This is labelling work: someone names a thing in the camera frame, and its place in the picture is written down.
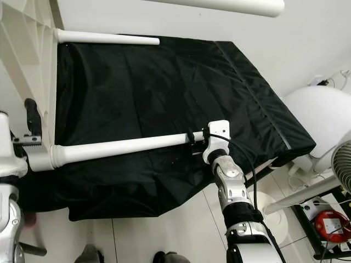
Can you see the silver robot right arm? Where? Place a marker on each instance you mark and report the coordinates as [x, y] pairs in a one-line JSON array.
[[233, 183]]

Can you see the white electrical box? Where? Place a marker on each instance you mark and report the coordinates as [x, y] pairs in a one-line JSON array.
[[315, 208]]

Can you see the grey robot leg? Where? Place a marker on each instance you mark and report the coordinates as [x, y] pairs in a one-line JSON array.
[[90, 255], [173, 257]]

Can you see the white stand pole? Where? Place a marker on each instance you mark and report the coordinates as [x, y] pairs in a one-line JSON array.
[[307, 194]]

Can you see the grey robot left leg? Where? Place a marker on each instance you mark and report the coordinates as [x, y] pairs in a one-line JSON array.
[[90, 255]]

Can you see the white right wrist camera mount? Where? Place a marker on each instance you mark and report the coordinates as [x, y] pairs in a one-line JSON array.
[[218, 137]]

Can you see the grey robot right leg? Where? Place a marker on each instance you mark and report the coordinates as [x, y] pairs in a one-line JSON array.
[[173, 257]]

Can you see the black table cloth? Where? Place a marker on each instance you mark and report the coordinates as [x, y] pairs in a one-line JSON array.
[[170, 93]]

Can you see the small white plastic object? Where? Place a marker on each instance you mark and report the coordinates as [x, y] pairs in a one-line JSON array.
[[307, 170]]

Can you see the white round stand base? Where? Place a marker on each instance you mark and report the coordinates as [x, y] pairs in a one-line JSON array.
[[274, 219]]

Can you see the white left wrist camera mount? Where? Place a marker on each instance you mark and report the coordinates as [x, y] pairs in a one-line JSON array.
[[11, 145]]

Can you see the white plastic table leg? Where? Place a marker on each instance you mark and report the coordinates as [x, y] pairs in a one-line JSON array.
[[104, 37], [120, 148], [225, 5]]

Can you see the grey round fan grille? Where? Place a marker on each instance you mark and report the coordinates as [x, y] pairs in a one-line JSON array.
[[343, 164]]

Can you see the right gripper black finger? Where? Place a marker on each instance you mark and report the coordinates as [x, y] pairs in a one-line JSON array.
[[190, 136]]

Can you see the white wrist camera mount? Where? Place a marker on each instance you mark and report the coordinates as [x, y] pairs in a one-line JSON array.
[[218, 137], [11, 145]]

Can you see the pink person shoe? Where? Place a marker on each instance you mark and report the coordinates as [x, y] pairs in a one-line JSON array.
[[31, 219]]

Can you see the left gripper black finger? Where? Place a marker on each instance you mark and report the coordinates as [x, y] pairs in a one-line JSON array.
[[34, 116]]

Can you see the white plastic table top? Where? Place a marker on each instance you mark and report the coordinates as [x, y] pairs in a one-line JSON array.
[[33, 66]]

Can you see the dark grey metal table leg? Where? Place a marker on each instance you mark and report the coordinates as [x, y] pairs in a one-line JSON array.
[[34, 250]]

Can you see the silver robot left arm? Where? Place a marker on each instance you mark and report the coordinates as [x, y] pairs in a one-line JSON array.
[[11, 219]]

